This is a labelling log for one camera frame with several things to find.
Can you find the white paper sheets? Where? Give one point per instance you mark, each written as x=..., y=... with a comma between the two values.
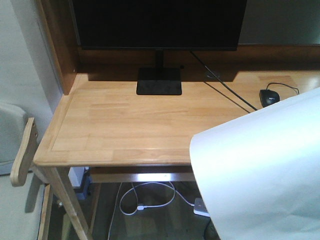
x=259, y=174

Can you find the wooden desk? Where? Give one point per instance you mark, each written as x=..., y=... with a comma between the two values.
x=101, y=122

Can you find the black computer monitor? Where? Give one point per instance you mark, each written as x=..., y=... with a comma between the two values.
x=159, y=25

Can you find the white charger brick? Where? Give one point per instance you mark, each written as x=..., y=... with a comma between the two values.
x=199, y=208

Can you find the black computer mouse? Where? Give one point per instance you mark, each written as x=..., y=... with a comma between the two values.
x=268, y=97

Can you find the wooden chair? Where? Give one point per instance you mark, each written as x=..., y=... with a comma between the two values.
x=25, y=197

